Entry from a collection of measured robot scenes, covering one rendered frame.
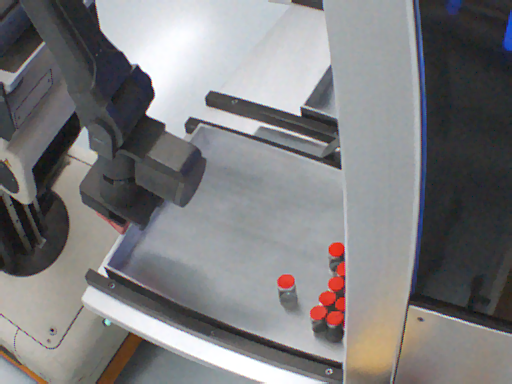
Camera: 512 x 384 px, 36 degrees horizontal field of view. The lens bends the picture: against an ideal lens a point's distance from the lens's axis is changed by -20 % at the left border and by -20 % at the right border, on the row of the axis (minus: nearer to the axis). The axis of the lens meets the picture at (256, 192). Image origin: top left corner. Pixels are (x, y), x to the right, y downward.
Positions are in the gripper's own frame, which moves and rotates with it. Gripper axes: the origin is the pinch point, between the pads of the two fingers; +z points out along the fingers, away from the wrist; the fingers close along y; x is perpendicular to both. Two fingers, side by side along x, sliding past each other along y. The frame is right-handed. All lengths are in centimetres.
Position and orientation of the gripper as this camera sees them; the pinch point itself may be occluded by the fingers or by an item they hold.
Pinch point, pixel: (123, 227)
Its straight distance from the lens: 117.9
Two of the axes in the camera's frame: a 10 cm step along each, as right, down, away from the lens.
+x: 4.6, -7.2, 5.2
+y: 8.8, 4.3, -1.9
